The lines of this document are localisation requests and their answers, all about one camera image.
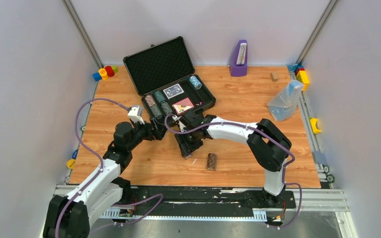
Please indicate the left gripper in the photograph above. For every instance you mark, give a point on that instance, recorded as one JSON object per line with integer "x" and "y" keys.
{"x": 158, "y": 130}

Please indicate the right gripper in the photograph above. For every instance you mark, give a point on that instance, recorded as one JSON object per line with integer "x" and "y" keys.
{"x": 187, "y": 148}

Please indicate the grey green chip stack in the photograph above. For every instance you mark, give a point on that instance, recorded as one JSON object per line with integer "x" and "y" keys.
{"x": 156, "y": 112}

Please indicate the brown chip stack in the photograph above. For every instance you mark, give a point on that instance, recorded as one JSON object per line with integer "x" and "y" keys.
{"x": 211, "y": 161}

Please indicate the tan blue chip stack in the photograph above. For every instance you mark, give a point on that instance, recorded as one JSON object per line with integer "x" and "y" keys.
{"x": 150, "y": 101}

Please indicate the green blue chip stack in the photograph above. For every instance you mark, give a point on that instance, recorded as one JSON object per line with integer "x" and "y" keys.
{"x": 159, "y": 96}

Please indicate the black poker case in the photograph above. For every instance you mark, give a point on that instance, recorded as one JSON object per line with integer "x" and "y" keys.
{"x": 162, "y": 66}

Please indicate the light blue chip stack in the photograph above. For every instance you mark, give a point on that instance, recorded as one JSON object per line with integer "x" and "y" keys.
{"x": 195, "y": 82}

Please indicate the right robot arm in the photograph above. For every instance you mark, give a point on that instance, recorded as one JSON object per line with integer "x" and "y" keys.
{"x": 269, "y": 146}

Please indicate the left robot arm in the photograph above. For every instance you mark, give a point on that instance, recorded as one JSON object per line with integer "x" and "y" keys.
{"x": 73, "y": 215}

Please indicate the red card deck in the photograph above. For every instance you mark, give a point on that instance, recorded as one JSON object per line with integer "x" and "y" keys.
{"x": 183, "y": 105}

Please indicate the blue card deck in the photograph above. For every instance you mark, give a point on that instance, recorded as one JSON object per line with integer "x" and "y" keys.
{"x": 173, "y": 91}

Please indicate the red cylinder block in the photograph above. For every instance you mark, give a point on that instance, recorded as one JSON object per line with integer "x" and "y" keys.
{"x": 109, "y": 70}

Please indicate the green cylinder block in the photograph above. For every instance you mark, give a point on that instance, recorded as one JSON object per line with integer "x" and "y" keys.
{"x": 115, "y": 69}

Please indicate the yellow cylinder block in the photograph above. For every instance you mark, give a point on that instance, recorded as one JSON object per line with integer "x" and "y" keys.
{"x": 103, "y": 74}

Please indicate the yellow round disc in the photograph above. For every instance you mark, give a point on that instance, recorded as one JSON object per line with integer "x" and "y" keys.
{"x": 70, "y": 164}

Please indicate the purple metronome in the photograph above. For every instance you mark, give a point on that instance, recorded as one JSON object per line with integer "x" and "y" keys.
{"x": 238, "y": 63}

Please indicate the clear plastic bag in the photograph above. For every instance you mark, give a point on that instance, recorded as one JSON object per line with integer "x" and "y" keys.
{"x": 283, "y": 105}

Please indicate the small wooden block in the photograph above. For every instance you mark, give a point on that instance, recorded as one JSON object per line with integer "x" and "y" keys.
{"x": 274, "y": 76}

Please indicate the yellow curved block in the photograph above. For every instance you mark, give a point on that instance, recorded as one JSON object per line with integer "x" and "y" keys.
{"x": 314, "y": 125}

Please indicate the yellow lego block stack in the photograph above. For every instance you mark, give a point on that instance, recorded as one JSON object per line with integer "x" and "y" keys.
{"x": 302, "y": 76}

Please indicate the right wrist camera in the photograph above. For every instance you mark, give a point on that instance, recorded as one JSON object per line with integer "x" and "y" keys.
{"x": 181, "y": 126}

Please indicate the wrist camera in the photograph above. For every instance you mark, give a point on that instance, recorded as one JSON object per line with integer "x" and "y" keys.
{"x": 135, "y": 114}
{"x": 181, "y": 126}

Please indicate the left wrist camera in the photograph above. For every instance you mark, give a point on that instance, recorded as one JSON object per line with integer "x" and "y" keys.
{"x": 135, "y": 114}

